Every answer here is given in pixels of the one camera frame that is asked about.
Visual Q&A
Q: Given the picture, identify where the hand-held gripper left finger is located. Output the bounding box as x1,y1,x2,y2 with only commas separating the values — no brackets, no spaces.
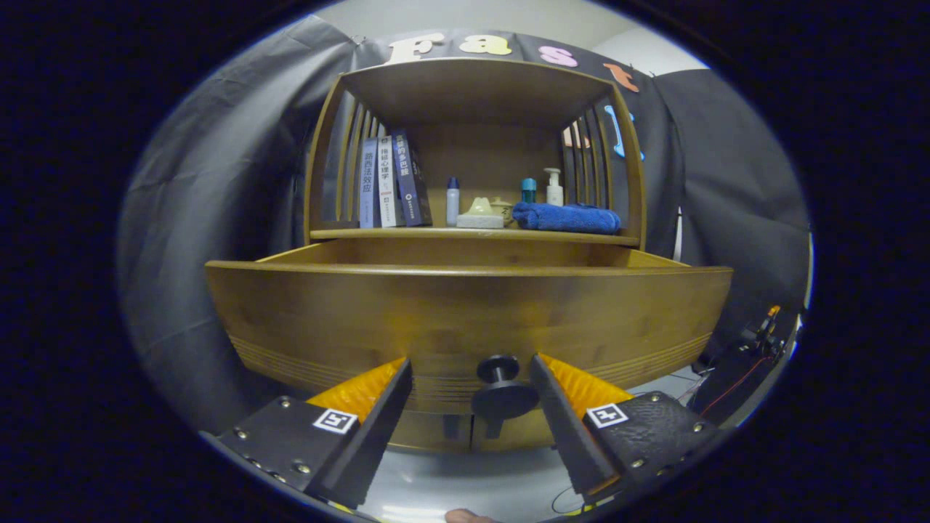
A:
200,357,413,509

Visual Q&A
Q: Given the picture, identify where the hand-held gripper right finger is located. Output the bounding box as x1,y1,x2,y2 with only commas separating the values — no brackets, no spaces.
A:
529,353,727,502

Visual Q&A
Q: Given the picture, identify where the wooden drawer with black knob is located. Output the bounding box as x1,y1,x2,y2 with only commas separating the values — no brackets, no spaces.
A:
205,238,735,422

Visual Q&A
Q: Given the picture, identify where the pale green ceramic vase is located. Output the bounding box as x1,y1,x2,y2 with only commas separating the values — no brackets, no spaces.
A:
456,196,506,230

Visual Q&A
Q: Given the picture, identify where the wooden cabinet door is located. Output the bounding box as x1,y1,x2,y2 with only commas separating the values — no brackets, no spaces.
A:
471,414,557,451
389,413,473,451

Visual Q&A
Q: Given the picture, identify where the wooden countertop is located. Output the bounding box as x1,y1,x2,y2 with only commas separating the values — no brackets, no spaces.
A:
311,225,640,246

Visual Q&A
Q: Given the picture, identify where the wooden cabinet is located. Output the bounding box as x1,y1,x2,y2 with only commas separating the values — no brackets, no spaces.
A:
304,58,647,453

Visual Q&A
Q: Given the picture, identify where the black equipment with orange part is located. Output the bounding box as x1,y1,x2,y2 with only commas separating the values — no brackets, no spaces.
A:
690,305,796,426

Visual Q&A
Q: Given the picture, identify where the blue folded towel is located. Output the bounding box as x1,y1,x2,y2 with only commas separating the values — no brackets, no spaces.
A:
512,202,623,235

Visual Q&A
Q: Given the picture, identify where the light blue book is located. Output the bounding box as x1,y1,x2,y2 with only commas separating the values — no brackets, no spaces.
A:
359,138,380,229

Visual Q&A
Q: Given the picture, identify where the white book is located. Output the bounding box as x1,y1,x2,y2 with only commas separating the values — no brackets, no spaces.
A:
376,135,399,228

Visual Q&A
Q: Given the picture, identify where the dark navy book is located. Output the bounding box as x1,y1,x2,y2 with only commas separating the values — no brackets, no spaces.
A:
391,130,434,227

